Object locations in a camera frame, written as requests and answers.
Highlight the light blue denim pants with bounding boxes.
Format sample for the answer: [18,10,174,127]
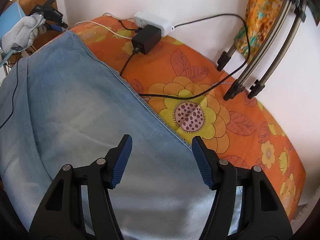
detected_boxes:
[1,31,215,239]

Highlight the left hand grey glove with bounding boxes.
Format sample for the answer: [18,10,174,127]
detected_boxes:
[1,13,46,55]

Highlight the blue chair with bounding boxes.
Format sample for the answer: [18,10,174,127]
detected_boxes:
[0,1,25,38]

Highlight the white power strip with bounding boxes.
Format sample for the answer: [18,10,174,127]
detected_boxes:
[133,12,175,37]

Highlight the black power adapter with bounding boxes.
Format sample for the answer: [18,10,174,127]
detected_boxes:
[131,25,162,55]

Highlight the orange floral bedspread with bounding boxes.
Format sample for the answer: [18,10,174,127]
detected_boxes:
[73,16,306,219]

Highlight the orange patterned hanging cloth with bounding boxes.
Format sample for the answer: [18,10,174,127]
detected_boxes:
[234,0,283,59]

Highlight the white cable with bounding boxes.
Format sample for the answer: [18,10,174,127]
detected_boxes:
[74,12,137,40]

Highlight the black power cable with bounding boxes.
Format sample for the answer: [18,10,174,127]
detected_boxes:
[117,13,252,100]

